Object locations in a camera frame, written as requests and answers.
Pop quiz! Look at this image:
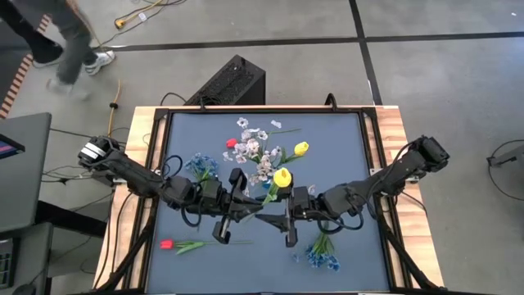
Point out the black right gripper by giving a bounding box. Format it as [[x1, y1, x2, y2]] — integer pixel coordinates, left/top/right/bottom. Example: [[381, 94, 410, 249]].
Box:
[[255, 186, 328, 248]]

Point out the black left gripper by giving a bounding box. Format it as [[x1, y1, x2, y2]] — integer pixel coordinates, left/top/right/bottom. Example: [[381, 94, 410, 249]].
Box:
[[199, 167, 264, 245]]

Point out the yellow artificial tulip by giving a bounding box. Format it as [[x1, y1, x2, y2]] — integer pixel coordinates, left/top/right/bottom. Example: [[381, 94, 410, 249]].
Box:
[[279, 141, 311, 166], [261, 166, 293, 207]]

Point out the blue artificial flower bunch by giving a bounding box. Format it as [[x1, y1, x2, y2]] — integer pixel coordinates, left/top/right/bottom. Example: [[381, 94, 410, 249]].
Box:
[[291, 231, 341, 273], [183, 152, 220, 193]]

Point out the white artificial flower bunch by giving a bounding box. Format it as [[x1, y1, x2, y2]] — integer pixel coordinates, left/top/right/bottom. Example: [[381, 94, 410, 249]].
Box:
[[222, 116, 317, 197]]

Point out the blue-grey table mat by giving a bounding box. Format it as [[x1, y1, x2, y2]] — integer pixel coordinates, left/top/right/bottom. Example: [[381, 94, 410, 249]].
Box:
[[146, 112, 391, 293]]

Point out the black computer tower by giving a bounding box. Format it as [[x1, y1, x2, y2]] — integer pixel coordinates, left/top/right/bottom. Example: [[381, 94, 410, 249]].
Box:
[[183, 54, 267, 107]]

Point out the grey cart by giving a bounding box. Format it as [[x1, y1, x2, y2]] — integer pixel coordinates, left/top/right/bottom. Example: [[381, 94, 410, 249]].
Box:
[[0, 112, 53, 235]]

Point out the person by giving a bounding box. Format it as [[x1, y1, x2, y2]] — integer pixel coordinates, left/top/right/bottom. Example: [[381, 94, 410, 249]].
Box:
[[11, 0, 117, 102]]

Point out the black computer mouse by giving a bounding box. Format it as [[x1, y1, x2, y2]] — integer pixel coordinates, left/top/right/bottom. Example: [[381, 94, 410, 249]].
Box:
[[11, 283, 38, 295]]

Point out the grey stand base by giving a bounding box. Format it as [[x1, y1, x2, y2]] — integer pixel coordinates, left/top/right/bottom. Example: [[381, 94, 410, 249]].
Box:
[[486, 143, 524, 168]]

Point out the tablet screen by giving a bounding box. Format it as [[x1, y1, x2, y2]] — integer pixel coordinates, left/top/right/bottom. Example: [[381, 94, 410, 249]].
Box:
[[0, 134, 26, 161]]

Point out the black metal table frame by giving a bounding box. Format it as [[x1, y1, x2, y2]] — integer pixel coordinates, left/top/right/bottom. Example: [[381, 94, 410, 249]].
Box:
[[96, 106, 443, 295]]

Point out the yellow floor cable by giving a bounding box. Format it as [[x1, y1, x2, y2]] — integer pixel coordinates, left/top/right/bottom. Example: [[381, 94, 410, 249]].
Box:
[[71, 0, 123, 138]]

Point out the yellow extension cord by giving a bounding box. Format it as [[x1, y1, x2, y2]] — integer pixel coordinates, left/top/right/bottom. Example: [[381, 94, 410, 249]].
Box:
[[113, 0, 165, 30]]

